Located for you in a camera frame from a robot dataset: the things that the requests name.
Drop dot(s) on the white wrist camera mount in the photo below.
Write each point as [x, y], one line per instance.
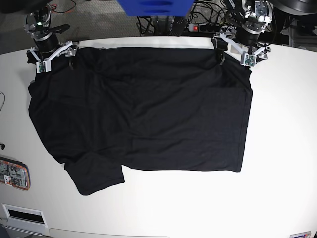
[44, 60]
[249, 56]

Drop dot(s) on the orange clear screw box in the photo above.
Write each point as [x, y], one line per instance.
[14, 173]

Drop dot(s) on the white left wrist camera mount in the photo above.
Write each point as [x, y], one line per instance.
[249, 56]

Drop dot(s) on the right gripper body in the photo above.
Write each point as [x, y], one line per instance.
[46, 42]

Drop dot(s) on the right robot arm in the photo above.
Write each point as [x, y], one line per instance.
[39, 22]

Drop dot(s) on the blue plastic bin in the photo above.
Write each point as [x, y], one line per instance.
[156, 7]

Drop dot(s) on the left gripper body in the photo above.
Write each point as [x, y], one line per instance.
[247, 34]

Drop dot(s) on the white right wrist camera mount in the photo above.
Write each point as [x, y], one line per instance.
[44, 60]

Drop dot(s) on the black T-shirt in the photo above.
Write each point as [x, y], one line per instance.
[145, 108]

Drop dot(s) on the white power strip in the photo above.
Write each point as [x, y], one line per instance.
[196, 27]

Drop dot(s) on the white table cable slot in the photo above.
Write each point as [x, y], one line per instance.
[20, 214]

